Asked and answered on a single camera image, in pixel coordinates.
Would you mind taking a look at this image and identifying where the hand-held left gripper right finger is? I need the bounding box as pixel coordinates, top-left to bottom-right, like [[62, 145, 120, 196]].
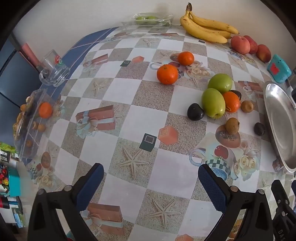
[[198, 163, 277, 241]]

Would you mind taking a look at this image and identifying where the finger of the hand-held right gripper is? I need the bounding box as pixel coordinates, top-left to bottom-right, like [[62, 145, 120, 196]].
[[271, 179, 290, 218]]

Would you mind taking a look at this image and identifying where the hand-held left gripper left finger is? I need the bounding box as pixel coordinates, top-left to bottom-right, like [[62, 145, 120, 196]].
[[27, 163, 104, 241]]

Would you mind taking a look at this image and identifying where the small brown round fruit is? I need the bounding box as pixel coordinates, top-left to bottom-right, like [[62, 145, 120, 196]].
[[241, 100, 254, 113], [225, 117, 239, 135]]

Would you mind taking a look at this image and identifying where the round steel plate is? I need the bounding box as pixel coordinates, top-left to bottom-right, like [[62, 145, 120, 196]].
[[263, 80, 296, 173]]

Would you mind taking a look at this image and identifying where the green jujube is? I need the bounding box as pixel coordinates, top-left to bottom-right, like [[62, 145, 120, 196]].
[[201, 88, 226, 118], [207, 73, 233, 94]]

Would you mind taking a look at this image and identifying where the orange mandarin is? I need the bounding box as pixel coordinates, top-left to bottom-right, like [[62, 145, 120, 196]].
[[38, 102, 53, 118], [178, 51, 195, 66], [222, 91, 241, 113], [157, 64, 179, 85]]

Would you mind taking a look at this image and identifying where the clear plastic container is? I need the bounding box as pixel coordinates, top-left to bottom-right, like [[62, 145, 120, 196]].
[[13, 89, 63, 160]]

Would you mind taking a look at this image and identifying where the teal flat box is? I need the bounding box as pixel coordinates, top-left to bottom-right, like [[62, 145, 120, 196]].
[[7, 168, 21, 197]]

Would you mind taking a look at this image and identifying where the teal house-shaped box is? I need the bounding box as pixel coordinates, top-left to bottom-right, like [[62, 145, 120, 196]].
[[267, 54, 292, 84]]

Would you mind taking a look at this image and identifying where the clear glass mug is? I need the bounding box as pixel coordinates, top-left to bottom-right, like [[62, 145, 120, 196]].
[[36, 49, 70, 87]]

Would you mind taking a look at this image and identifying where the dark blue furniture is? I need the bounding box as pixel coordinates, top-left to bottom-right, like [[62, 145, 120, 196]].
[[0, 35, 40, 139]]

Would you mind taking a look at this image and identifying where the red apple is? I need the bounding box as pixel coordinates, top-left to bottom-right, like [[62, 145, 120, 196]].
[[231, 35, 251, 55], [243, 35, 258, 55], [255, 44, 271, 63]]

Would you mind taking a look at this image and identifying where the blue tablecloth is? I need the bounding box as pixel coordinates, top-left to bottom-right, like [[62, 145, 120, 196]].
[[39, 27, 121, 93]]

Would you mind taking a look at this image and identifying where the yellow banana bunch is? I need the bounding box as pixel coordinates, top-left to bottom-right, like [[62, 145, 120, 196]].
[[180, 2, 240, 44]]

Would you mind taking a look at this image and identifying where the clear package of green fruit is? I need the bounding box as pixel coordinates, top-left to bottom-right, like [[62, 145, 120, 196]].
[[121, 13, 174, 28]]

